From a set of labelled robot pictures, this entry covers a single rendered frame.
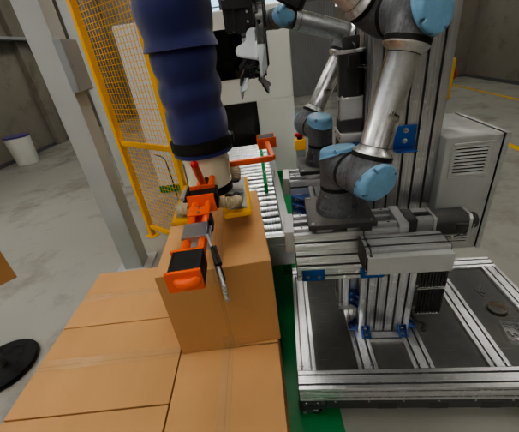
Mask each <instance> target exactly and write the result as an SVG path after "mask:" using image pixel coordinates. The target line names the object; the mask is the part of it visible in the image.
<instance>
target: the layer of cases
mask: <svg viewBox="0 0 519 432"><path fill-rule="evenodd" d="M157 270H158V268H157V267H153V268H145V269H138V270H131V271H123V272H116V273H102V274H100V275H99V276H98V278H97V279H96V281H95V283H94V284H93V286H92V288H91V289H90V291H89V292H88V293H87V294H86V296H85V298H84V299H83V301H82V302H81V304H80V306H79V307H78V309H77V310H76V311H75V313H74V314H73V316H72V317H71V319H70V320H69V322H68V324H67V325H66V327H65V328H64V330H63V331H62V332H61V334H60V336H59V337H58V339H57V341H56V342H55V344H54V345H53V346H52V347H51V349H50V351H49V352H48V354H47V355H46V357H45V359H44V360H43V362H42V363H41V364H40V365H39V367H38V369H37V370H36V372H35V373H34V375H33V377H32V378H31V380H30V381H29V382H28V383H27V385H26V387H25V389H24V390H23V392H22V393H21V395H20V397H19V398H18V399H17V400H16V402H15V404H14V405H13V407H12V408H11V410H10V411H9V413H8V415H7V416H6V418H4V420H3V421H4V423H1V425H0V432H289V418H288V409H287V401H286V393H285V385H284V378H283V363H282V355H281V347H280V339H272V340H267V341H261V342H256V343H250V344H245V345H235V346H230V347H224V348H218V349H213V350H208V351H197V352H192V353H187V354H183V353H182V349H181V346H180V345H179V342H178V339H177V337H176V333H175V331H174V328H173V326H172V324H171V321H170V318H169V315H168V313H167V310H166V308H165V306H164V301H163V299H162V297H161V294H160V292H159V289H158V286H157V283H156V281H155V275H156V272H157Z"/></svg>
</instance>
